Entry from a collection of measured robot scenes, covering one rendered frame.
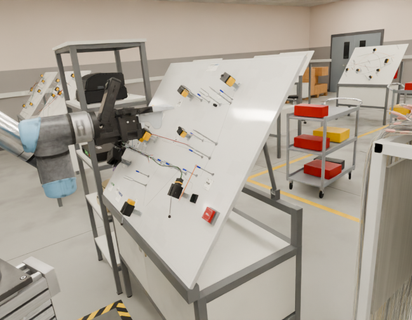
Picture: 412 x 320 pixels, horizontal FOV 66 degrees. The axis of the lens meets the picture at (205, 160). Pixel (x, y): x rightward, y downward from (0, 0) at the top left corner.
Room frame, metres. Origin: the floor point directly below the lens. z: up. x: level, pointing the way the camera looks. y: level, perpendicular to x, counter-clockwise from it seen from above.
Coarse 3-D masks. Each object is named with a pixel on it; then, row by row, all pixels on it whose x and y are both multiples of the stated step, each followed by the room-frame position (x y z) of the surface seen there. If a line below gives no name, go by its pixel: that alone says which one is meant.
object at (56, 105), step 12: (72, 72) 4.73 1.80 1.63; (84, 72) 4.28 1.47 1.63; (60, 84) 4.87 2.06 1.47; (72, 84) 4.38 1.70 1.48; (60, 96) 4.38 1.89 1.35; (72, 96) 4.09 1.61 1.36; (48, 108) 4.25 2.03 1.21; (60, 108) 4.18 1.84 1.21; (84, 144) 4.06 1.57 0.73; (72, 156) 3.96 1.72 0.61; (84, 168) 4.03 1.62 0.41; (60, 204) 3.76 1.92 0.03
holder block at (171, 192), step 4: (172, 184) 1.31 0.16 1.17; (172, 188) 1.30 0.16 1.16; (176, 188) 1.28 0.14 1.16; (180, 188) 1.29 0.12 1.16; (168, 192) 1.29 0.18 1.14; (172, 192) 1.27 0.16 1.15; (176, 192) 1.28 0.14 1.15; (180, 192) 1.29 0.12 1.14; (172, 196) 1.26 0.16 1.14; (176, 196) 1.27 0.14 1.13
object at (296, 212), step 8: (248, 192) 1.60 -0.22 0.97; (256, 192) 1.54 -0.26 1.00; (264, 192) 1.53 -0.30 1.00; (264, 200) 1.49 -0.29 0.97; (272, 200) 1.44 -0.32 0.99; (280, 200) 1.43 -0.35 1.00; (280, 208) 1.39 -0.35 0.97; (288, 208) 1.35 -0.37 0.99; (296, 208) 1.32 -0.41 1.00; (296, 216) 1.30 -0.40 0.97; (296, 224) 1.30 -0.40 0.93; (296, 232) 1.30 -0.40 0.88; (296, 240) 1.30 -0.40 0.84
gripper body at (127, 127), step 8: (88, 112) 0.77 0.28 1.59; (112, 112) 0.79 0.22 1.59; (120, 112) 0.79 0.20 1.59; (96, 120) 0.75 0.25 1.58; (112, 120) 0.79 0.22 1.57; (120, 120) 0.78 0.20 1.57; (128, 120) 0.79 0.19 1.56; (136, 120) 0.81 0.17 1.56; (96, 128) 0.75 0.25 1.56; (104, 128) 0.78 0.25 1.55; (112, 128) 0.79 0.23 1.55; (120, 128) 0.78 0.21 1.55; (128, 128) 0.79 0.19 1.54; (136, 128) 0.80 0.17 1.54; (96, 136) 0.76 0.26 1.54; (104, 136) 0.77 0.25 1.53; (112, 136) 0.78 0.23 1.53; (120, 136) 0.80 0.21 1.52; (128, 136) 0.79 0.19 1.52; (136, 136) 0.80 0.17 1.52; (96, 144) 0.76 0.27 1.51
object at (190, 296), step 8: (104, 200) 1.94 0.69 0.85; (112, 208) 1.78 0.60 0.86; (120, 216) 1.65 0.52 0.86; (128, 224) 1.54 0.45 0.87; (128, 232) 1.55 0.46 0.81; (136, 232) 1.45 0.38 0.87; (136, 240) 1.44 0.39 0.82; (144, 240) 1.37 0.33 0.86; (144, 248) 1.35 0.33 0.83; (152, 256) 1.26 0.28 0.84; (160, 264) 1.19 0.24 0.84; (168, 272) 1.12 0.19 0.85; (168, 280) 1.13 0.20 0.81; (176, 280) 1.06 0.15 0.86; (176, 288) 1.07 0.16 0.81; (184, 288) 1.00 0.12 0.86; (184, 296) 1.01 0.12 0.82; (192, 296) 1.00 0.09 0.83
